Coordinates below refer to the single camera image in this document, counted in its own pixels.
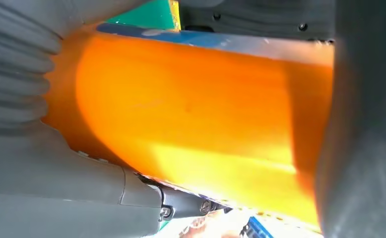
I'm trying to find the green table mat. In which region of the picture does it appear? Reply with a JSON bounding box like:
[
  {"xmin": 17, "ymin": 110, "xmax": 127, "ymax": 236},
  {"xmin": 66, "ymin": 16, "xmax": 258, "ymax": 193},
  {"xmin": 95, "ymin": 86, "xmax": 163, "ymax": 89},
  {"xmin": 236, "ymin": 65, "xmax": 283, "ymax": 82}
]
[{"xmin": 107, "ymin": 0, "xmax": 174, "ymax": 31}]

